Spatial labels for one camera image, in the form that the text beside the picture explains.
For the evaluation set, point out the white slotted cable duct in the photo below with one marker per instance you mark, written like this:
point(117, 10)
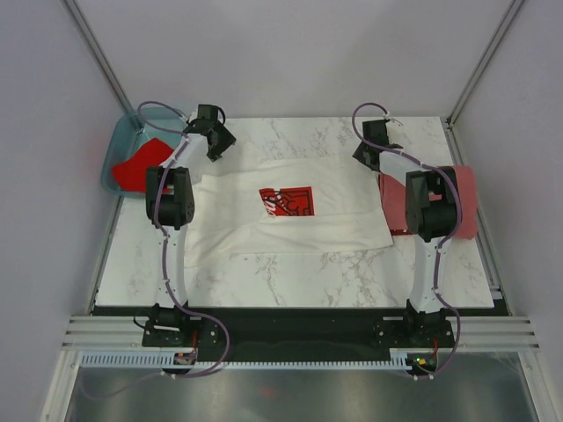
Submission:
point(171, 360)

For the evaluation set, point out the left aluminium frame post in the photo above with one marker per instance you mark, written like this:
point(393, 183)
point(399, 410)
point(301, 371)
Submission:
point(90, 40)

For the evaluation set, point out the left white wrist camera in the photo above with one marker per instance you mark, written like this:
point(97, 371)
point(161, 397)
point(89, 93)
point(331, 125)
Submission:
point(188, 120)

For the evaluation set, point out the right aluminium frame post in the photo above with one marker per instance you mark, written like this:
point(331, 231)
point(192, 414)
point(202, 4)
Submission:
point(493, 45)

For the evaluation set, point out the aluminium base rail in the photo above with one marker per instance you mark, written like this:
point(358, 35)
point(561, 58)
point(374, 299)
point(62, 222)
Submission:
point(478, 334)

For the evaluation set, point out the white t shirt red print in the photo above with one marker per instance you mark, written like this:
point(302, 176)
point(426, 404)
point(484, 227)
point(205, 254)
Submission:
point(311, 206)

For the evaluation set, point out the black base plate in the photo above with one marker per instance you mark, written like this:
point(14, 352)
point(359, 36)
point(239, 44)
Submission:
point(290, 333)

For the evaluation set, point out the aluminium frame post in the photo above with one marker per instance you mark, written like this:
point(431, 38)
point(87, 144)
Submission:
point(493, 45)
point(90, 40)

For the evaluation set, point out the folded maroon t shirt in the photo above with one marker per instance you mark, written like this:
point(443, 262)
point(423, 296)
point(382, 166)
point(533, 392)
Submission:
point(393, 198)

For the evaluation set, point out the teal plastic bin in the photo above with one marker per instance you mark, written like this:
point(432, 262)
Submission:
point(130, 134)

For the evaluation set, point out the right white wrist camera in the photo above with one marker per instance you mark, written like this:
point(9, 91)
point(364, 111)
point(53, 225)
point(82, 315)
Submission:
point(389, 119)

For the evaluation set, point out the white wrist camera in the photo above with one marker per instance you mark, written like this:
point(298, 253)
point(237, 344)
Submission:
point(389, 119)
point(188, 120)

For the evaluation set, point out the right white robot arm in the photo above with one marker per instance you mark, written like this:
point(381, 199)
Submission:
point(432, 212)

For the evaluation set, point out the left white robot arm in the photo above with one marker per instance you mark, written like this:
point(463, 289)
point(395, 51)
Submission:
point(169, 194)

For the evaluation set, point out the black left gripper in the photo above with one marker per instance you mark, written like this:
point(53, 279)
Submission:
point(227, 139)

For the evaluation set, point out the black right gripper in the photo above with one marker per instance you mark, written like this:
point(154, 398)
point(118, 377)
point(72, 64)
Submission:
point(360, 154)

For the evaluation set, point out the bright red t shirt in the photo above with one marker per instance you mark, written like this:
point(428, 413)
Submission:
point(131, 174)

